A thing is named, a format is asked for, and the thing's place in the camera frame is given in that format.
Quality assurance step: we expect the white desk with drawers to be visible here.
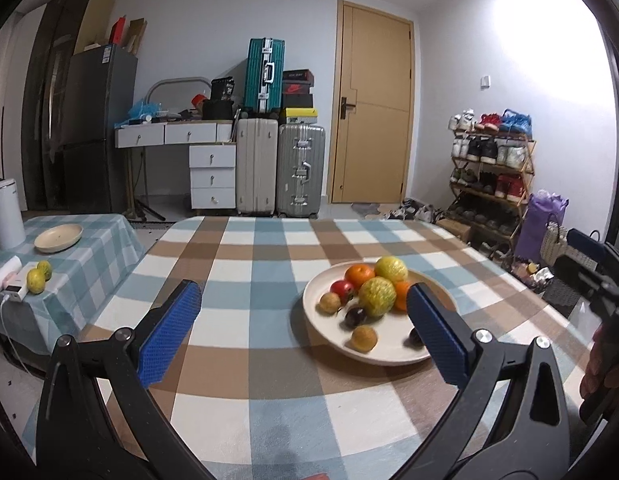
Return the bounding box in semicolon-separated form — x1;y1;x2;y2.
114;121;238;210

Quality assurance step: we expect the teal suitcase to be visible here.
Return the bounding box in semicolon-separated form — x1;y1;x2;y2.
243;37;286;113

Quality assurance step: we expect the woven basket bag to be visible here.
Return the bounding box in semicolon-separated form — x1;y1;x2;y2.
542;215;570;268

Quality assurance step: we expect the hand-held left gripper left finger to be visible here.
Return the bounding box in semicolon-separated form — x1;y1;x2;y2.
34;280;213;480

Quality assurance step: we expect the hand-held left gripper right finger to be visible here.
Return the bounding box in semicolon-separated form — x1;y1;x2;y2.
389;282;573;480

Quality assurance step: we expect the dark grey refrigerator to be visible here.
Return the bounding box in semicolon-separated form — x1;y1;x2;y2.
60;45;139;215

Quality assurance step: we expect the silver suitcase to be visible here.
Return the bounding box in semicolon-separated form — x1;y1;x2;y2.
276;123;326;219

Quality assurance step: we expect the grey curved metal frame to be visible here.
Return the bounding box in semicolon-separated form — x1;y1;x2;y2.
144;76;211;111

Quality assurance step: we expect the wooden door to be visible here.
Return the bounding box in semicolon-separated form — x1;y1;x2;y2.
327;0;415;205

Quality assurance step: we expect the shoe rack with shoes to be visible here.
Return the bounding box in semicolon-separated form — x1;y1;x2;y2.
449;109;534;256

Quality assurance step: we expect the folded brown cardboard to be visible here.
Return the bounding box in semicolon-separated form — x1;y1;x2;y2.
126;19;148;56

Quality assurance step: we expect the pile of loose shoes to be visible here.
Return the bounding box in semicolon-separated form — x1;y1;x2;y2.
384;199;445;223

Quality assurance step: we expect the dark wardrobe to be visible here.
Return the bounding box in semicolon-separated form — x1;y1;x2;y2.
20;0;100;211

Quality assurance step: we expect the black printed bag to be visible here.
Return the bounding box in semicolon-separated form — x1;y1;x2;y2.
210;77;236;101

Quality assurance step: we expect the beige suitcase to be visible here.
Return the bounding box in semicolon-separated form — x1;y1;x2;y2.
236;117;279;217

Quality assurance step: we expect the flat cardboard sheet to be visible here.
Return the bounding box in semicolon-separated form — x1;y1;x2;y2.
74;0;115;56

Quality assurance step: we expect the brown cardboard box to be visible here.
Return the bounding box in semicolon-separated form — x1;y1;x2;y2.
436;217;473;243

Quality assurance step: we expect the small beige plate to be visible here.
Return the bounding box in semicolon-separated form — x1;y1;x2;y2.
34;224;84;254

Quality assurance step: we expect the white cable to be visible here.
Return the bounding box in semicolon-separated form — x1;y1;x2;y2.
0;294;41;377

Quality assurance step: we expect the small brown round fruit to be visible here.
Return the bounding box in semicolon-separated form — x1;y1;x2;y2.
351;325;379;353

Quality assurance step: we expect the light blue checkered cloth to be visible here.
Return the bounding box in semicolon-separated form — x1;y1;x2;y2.
0;213;148;356

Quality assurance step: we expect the cream round plate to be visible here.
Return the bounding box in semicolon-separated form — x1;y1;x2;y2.
302;261;460;366

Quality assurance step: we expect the white power bank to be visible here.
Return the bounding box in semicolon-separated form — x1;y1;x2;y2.
4;266;38;304

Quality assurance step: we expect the orange round fruit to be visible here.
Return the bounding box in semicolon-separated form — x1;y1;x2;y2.
393;280;413;312

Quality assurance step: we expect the person's right hand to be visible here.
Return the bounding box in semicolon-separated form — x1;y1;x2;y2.
579;322;619;401

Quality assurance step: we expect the purple bag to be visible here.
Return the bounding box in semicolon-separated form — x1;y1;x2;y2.
514;190;569;265

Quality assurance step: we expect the red apple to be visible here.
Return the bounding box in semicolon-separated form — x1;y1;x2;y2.
330;280;357;306

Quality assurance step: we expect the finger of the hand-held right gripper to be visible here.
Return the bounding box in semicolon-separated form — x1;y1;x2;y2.
567;228;609;266

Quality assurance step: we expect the blue plastic bag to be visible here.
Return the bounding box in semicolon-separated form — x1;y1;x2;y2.
114;100;168;128

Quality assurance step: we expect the yellow lemon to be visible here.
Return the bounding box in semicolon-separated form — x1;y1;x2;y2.
374;256;409;283

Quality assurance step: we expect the large yellow green fruit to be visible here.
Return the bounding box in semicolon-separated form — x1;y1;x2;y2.
358;277;397;318

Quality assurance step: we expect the orange tangerine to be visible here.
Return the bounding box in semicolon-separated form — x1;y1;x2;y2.
345;264;376;291

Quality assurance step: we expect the white kettle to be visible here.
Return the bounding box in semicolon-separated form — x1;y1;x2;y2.
0;178;26;250

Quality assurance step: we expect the white pink hair dryer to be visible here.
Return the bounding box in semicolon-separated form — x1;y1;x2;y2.
0;256;21;292

